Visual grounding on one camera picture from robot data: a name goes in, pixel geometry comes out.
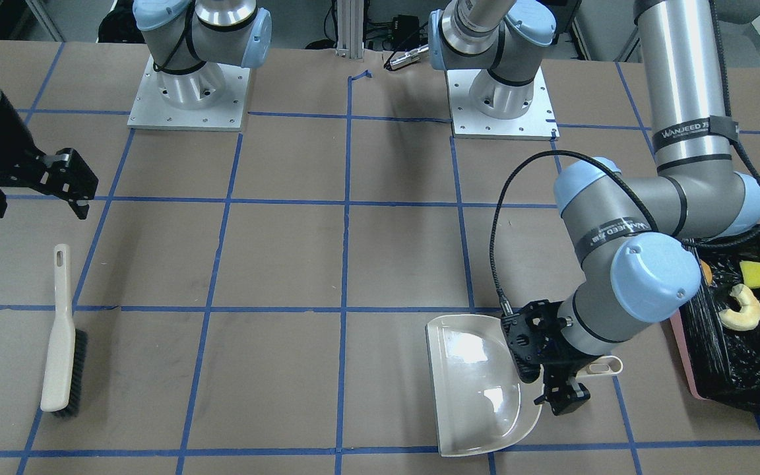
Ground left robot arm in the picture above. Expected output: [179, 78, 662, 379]
[495, 1, 760, 416]

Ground yellow lemon toy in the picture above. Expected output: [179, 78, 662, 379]
[699, 259, 714, 286]

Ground black lined trash bin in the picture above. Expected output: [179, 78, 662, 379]
[672, 234, 760, 415]

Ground beige hand brush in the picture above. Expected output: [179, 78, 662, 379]
[40, 243, 88, 419]

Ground beige plastic dustpan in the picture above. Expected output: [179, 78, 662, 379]
[425, 314, 625, 458]

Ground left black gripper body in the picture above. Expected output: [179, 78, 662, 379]
[501, 300, 593, 375]

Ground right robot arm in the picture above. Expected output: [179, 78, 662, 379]
[0, 1, 272, 220]

